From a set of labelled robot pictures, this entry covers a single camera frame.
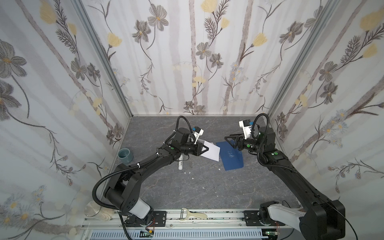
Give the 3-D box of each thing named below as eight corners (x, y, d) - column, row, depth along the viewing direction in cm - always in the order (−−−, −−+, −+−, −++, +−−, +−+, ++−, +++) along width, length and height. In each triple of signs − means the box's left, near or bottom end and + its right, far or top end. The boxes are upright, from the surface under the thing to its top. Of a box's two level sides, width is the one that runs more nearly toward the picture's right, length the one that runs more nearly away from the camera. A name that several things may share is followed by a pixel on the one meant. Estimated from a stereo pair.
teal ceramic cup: (119, 163, 95) (115, 158, 90) (123, 153, 100) (119, 148, 95) (131, 163, 95) (128, 158, 90) (134, 153, 100) (131, 148, 95)
